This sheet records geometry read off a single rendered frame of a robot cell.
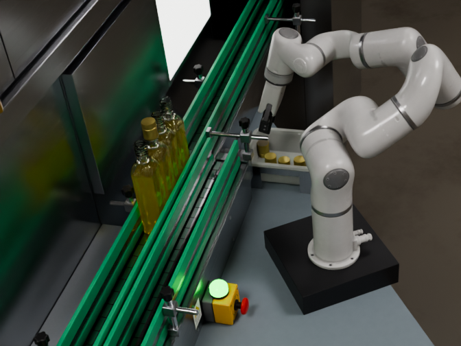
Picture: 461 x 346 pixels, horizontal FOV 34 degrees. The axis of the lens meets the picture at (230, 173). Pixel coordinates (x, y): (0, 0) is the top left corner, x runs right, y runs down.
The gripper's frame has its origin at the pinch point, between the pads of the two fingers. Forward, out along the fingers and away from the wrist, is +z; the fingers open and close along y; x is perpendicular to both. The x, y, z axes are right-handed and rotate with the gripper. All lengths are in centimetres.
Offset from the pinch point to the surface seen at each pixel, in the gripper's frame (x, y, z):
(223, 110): -13.4, -5.2, 5.0
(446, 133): 68, -129, 78
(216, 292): 3, 55, 8
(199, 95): -21.3, -6.2, 3.1
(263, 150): 0.3, -3.9, 13.9
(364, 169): 37, -97, 87
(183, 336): 0, 68, 10
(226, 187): -3.8, 26.1, 3.5
